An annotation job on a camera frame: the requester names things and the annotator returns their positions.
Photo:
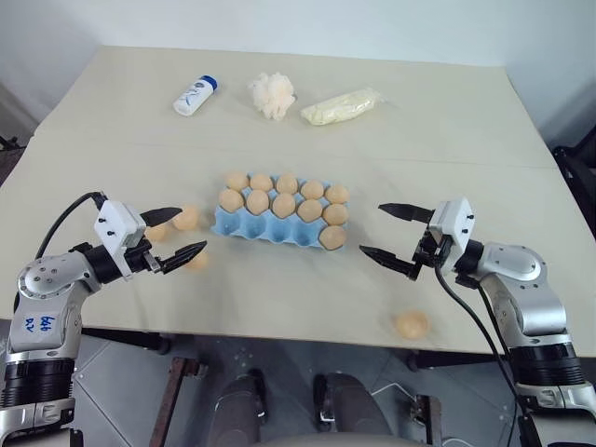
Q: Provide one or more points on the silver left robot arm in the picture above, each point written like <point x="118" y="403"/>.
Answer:
<point x="44" y="298"/>

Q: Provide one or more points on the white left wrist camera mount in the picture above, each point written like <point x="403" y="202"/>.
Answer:
<point x="118" y="223"/>

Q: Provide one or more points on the blue egg carton with eggs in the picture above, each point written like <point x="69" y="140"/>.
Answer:
<point x="261" y="230"/>

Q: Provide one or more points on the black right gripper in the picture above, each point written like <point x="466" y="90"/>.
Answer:
<point x="430" y="253"/>

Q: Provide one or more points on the black equipment beside table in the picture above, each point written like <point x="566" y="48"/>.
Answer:
<point x="577" y="181"/>

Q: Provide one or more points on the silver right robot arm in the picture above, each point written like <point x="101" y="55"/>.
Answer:
<point x="531" y="298"/>

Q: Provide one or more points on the white bottle with blue cap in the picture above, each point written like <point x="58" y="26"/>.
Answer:
<point x="193" y="95"/>

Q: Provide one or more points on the white mesh bath sponge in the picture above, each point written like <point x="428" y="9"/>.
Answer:
<point x="272" y="95"/>

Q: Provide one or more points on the dark rounded shape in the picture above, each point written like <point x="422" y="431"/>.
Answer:
<point x="239" y="410"/>
<point x="349" y="410"/>

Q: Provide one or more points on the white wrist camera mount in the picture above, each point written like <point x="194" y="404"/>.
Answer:
<point x="118" y="223"/>
<point x="454" y="223"/>

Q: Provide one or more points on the black table frame bar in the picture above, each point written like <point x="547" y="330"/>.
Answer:
<point x="125" y="339"/>
<point x="458" y="361"/>

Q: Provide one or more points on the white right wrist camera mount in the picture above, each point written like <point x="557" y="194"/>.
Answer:
<point x="454" y="223"/>

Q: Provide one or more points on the yellow item in clear bag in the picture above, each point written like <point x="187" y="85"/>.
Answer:
<point x="340" y="108"/>

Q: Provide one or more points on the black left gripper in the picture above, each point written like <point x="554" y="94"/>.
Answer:
<point x="139" y="261"/>

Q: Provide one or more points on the beige egg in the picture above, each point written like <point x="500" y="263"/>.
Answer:
<point x="411" y="324"/>
<point x="261" y="182"/>
<point x="257" y="202"/>
<point x="231" y="200"/>
<point x="236" y="180"/>
<point x="335" y="214"/>
<point x="309" y="210"/>
<point x="157" y="233"/>
<point x="312" y="189"/>
<point x="186" y="217"/>
<point x="337" y="193"/>
<point x="283" y="206"/>
<point x="287" y="183"/>
<point x="198" y="261"/>
<point x="332" y="237"/>

